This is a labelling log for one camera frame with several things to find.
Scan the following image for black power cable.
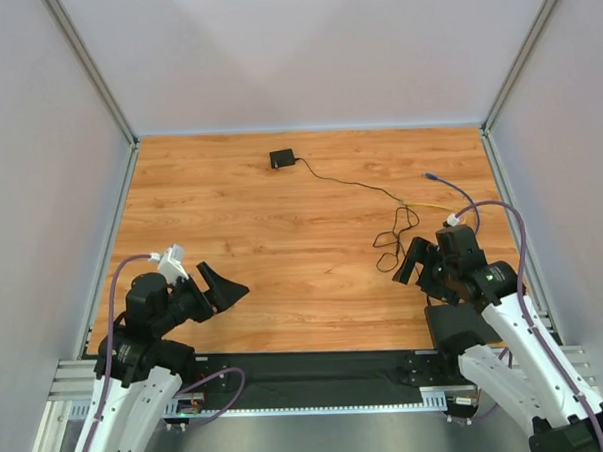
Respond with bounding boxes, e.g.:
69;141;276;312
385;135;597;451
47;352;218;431
295;152;423;278

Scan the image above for black network switch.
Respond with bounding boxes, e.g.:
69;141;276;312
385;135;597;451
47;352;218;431
424;303;503;349

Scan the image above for yellow ethernet cable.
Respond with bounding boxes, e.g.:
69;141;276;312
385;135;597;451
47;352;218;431
399;195;482;236

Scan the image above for blue ethernet cable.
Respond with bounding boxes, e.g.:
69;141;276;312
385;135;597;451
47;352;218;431
422;169;480;217

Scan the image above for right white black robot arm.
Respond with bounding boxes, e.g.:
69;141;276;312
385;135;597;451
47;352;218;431
393;226;603;452

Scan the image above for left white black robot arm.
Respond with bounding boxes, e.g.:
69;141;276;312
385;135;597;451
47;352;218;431
74;262;249;452

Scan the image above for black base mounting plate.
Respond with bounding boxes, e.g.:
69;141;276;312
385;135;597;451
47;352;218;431
184;349;477;411

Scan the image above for black power adapter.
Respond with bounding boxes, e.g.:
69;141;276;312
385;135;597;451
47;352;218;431
269;148;297;170

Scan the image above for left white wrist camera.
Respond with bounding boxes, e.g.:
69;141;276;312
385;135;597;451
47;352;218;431
150;243;190;286

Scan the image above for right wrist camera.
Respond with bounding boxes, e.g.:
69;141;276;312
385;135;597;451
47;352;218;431
436;225;487;273

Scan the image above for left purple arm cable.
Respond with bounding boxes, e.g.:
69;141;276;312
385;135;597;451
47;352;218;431
57;247;250;452

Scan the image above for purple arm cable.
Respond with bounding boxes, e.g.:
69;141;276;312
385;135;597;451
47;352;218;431
443;195;603;452
57;247;250;452

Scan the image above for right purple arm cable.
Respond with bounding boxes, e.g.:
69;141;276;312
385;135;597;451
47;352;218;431
443;195;603;452

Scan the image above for aluminium front rail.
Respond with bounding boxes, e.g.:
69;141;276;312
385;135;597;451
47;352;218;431
48;359;96;401

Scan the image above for slotted grey cable duct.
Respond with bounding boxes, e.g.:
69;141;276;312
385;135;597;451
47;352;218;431
68;382;479;426

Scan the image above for right aluminium frame post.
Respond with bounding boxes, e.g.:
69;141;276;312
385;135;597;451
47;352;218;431
475;0;583;132

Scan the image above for aluminium frame post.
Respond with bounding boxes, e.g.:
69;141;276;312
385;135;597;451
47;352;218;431
39;0;140;148
475;0;583;132

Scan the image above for left aluminium frame post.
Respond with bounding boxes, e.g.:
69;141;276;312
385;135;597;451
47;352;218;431
39;0;140;148

